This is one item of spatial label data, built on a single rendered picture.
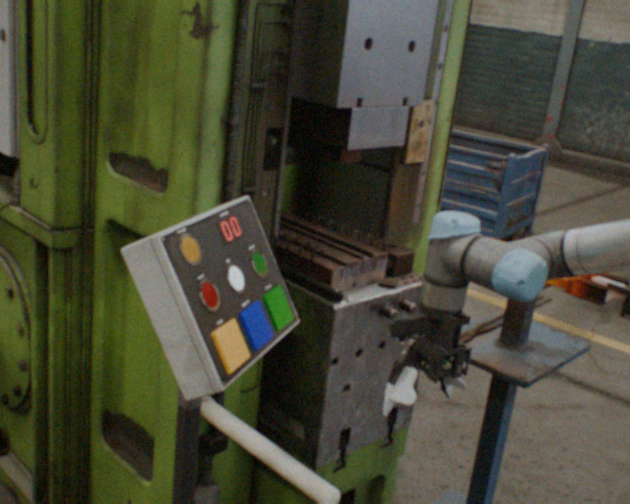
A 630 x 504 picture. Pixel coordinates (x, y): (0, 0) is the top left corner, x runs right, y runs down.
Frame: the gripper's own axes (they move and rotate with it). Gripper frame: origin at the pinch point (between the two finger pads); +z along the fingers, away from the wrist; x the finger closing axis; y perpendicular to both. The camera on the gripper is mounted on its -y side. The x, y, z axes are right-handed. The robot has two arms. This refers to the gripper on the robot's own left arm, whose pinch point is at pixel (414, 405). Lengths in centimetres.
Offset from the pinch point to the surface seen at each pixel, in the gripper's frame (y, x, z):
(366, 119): -52, 24, -40
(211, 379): -15.8, -32.0, -4.0
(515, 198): -265, 347, 56
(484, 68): -603, 658, -2
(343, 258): -55, 25, -6
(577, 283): -21, 72, -6
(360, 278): -53, 29, 0
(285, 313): -30.5, -8.1, -6.1
